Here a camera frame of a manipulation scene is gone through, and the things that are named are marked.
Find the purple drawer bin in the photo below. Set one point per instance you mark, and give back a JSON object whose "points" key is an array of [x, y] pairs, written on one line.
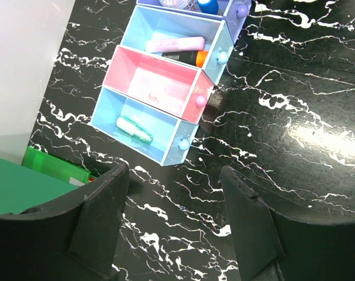
{"points": [[233, 12]]}

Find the black marble pattern mat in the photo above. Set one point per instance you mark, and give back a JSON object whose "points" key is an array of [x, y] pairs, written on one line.
{"points": [[283, 115]]}

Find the sky blue drawer bin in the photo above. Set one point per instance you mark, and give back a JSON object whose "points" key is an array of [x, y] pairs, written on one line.
{"points": [[151, 23]]}

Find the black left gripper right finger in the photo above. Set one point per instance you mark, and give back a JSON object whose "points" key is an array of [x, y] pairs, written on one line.
{"points": [[277, 239]]}

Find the black orange-capped marker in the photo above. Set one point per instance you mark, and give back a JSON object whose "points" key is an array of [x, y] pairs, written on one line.
{"points": [[194, 58]]}

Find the clear jar of bands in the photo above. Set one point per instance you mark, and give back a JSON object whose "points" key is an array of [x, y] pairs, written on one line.
{"points": [[187, 5]]}

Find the green transparent highlighter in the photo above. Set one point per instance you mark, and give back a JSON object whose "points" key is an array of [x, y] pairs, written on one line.
{"points": [[133, 129]]}

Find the pink drawer bin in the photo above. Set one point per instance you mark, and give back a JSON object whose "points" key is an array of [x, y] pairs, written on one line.
{"points": [[172, 87]]}

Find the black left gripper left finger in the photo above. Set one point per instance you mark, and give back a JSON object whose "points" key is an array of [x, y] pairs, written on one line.
{"points": [[72, 237]]}

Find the light blue drawer bin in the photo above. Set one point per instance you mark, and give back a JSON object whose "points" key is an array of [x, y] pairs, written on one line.
{"points": [[172, 136]]}

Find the green plastic folder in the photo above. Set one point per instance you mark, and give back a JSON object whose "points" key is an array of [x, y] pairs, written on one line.
{"points": [[59, 169]]}

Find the lilac highlighter pen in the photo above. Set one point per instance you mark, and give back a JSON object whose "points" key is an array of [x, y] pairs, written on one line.
{"points": [[175, 45]]}

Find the green ring binder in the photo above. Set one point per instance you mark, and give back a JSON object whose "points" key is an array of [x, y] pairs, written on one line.
{"points": [[22, 188]]}

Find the blue and grey bottle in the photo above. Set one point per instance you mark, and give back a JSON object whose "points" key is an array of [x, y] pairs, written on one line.
{"points": [[208, 6]]}

